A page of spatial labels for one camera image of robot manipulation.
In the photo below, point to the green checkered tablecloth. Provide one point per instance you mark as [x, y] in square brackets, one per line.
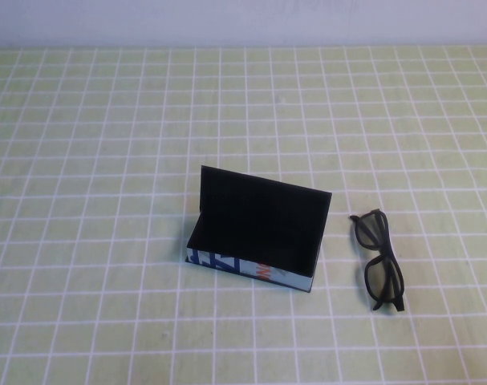
[106, 120]

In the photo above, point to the black framed glasses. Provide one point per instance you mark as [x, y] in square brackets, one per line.
[383, 250]

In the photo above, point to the black printed glasses case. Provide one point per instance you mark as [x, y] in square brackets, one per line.
[247, 208]

